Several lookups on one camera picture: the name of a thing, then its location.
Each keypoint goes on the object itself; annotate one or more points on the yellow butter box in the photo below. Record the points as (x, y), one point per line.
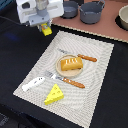
(46, 29)

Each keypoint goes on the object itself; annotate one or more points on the fork with wooden handle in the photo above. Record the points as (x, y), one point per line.
(54, 76)

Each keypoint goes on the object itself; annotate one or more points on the knife with wooden handle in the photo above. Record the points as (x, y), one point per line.
(79, 55)

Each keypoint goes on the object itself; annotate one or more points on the orange bread loaf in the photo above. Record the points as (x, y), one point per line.
(71, 63)

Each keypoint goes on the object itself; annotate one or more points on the white toy fish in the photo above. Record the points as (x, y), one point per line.
(35, 82)

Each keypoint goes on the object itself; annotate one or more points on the round beige plate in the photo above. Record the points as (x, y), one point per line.
(67, 73)

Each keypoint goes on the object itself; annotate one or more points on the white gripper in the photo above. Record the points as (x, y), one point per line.
(37, 12)

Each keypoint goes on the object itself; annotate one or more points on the brown wooden tray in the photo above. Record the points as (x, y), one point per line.
(106, 27)

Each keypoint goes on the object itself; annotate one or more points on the small grey pot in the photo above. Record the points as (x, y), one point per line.
(70, 9)

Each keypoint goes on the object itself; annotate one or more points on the woven beige placemat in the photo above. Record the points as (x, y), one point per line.
(78, 104)

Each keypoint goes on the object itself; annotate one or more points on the beige bowl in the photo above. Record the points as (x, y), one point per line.
(123, 14)

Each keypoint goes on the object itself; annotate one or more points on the yellow cheese wedge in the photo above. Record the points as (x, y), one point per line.
(54, 95)

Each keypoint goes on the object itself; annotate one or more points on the large grey pot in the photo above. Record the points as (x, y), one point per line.
(90, 12)

